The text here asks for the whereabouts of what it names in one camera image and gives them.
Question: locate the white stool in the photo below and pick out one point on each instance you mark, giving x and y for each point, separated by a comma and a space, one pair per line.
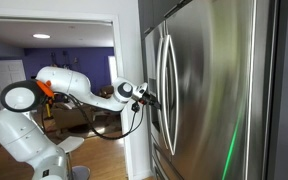
72, 156

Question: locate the dark grey tall cabinet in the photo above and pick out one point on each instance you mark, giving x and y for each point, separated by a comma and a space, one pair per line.
287, 90

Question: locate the ceiling light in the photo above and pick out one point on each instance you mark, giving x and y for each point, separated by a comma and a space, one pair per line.
41, 36

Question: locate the orange cable clip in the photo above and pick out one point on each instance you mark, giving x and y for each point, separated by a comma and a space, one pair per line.
45, 89

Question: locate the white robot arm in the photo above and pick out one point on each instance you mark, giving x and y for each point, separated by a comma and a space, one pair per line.
23, 138

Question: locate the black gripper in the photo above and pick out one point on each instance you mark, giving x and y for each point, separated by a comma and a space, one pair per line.
144, 98

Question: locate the brown sofa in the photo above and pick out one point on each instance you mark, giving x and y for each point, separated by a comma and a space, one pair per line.
66, 115

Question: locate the white panel door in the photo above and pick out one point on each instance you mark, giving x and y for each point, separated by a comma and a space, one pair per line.
10, 71

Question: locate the upper steel fridge drawer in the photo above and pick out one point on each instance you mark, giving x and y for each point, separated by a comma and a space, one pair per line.
163, 168

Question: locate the steel fridge door with dispenser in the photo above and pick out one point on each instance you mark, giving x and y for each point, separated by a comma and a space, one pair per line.
212, 85

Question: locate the steel fridge door without dispenser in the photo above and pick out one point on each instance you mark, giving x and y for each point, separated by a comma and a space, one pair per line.
153, 51

